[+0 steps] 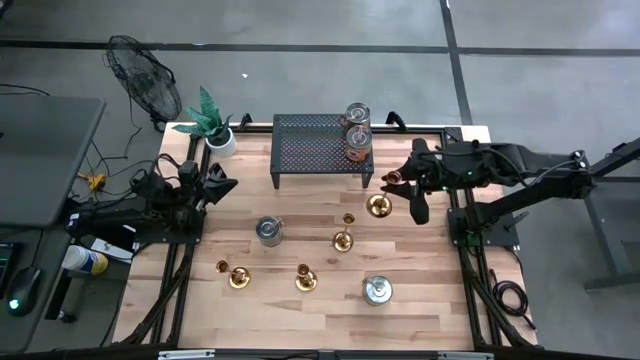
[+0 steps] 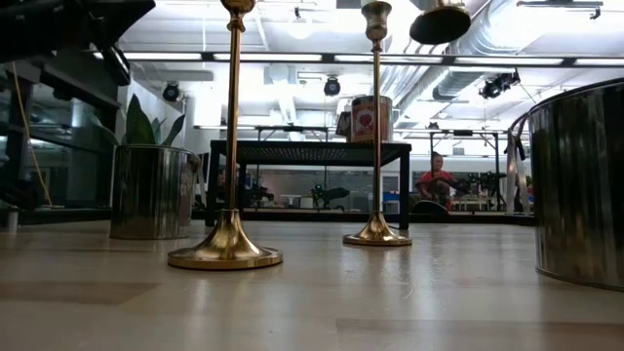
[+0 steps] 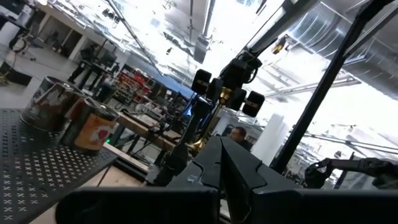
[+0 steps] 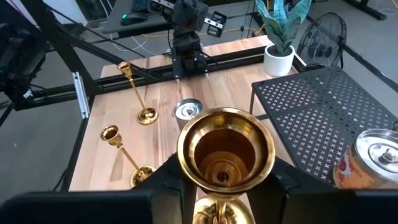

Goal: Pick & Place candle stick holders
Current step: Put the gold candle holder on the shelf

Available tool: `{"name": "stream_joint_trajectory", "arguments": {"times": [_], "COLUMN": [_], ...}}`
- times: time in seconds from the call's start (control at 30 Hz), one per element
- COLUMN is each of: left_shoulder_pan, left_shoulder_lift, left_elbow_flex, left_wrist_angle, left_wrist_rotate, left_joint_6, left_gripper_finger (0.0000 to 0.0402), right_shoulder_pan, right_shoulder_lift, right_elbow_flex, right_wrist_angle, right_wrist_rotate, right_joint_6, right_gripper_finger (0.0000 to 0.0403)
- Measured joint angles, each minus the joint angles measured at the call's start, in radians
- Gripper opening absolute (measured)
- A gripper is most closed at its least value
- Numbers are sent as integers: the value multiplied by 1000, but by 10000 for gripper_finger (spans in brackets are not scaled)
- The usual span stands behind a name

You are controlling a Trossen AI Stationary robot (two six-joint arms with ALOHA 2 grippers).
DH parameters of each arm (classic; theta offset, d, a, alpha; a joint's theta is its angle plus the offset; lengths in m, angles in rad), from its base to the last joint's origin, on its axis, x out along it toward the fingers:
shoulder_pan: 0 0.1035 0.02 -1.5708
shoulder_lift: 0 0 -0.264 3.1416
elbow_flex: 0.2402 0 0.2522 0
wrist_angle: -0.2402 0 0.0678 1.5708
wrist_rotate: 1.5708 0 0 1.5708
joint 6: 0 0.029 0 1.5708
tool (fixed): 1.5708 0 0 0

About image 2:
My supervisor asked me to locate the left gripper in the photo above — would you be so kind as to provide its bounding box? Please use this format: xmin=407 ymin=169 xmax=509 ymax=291
xmin=0 ymin=0 xmax=157 ymax=87

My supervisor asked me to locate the silver candle tin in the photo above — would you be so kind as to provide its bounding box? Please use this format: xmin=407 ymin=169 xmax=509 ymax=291
xmin=335 ymin=95 xmax=394 ymax=144
xmin=506 ymin=77 xmax=624 ymax=293
xmin=109 ymin=144 xmax=201 ymax=241
xmin=409 ymin=0 xmax=473 ymax=46

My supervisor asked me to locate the tall brass candlestick holder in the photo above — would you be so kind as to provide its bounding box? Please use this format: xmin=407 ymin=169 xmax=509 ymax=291
xmin=342 ymin=0 xmax=413 ymax=248

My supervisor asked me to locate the long ceiling light strip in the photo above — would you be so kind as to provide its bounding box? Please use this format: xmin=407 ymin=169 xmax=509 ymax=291
xmin=92 ymin=50 xmax=624 ymax=67

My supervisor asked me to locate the black perforated riser shelf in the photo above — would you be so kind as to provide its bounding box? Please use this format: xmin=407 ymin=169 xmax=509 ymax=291
xmin=204 ymin=139 xmax=413 ymax=231

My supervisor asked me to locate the person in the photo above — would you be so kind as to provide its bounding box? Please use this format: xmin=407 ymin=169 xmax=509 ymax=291
xmin=414 ymin=150 xmax=462 ymax=211

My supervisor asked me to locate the black spotlight cluster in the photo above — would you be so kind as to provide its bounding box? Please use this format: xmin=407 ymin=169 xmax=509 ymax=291
xmin=478 ymin=70 xmax=522 ymax=100

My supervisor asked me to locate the yellow cord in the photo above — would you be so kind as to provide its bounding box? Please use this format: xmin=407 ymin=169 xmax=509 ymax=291
xmin=10 ymin=61 xmax=54 ymax=206

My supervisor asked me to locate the black metal frame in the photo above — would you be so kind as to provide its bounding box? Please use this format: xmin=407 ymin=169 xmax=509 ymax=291
xmin=427 ymin=127 xmax=502 ymax=209

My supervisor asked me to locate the silver ventilation duct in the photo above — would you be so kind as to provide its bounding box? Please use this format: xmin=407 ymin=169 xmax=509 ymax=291
xmin=389 ymin=0 xmax=537 ymax=101

